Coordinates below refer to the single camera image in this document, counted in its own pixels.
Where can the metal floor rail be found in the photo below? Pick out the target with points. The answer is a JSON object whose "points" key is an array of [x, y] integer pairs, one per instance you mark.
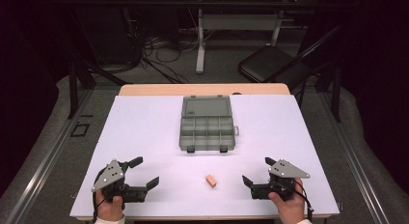
{"points": [[49, 159], [352, 159]]}

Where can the white table board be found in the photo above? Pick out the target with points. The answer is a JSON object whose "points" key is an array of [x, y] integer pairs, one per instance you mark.
{"points": [[144, 137]]}

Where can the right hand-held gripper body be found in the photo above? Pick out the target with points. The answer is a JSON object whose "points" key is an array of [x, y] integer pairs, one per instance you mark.
{"points": [[284, 170]]}

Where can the person's left hand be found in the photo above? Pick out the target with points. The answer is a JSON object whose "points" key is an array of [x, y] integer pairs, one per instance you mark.
{"points": [[110, 209]]}

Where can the black folding chair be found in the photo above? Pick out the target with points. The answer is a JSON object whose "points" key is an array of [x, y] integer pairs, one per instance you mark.
{"points": [[267, 63]]}

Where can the person's right hand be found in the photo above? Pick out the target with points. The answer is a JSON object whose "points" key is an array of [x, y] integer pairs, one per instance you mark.
{"points": [[291, 209]]}

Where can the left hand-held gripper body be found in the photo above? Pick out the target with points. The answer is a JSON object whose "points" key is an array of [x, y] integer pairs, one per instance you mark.
{"points": [[111, 174]]}

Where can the small orange block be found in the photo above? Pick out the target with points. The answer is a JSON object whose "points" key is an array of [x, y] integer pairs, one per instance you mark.
{"points": [[211, 181]]}

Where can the black floor socket frame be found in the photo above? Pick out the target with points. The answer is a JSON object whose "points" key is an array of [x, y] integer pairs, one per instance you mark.
{"points": [[79, 129]]}

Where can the desk with white legs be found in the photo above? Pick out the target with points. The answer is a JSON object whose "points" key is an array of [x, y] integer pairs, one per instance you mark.
{"points": [[238, 22]]}

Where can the black metal stand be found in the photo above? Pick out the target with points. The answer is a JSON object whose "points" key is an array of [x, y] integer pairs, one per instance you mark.
{"points": [[336, 89], [73, 89]]}

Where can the grey plastic compartment box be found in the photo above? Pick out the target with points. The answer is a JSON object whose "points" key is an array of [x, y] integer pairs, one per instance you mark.
{"points": [[205, 134]]}

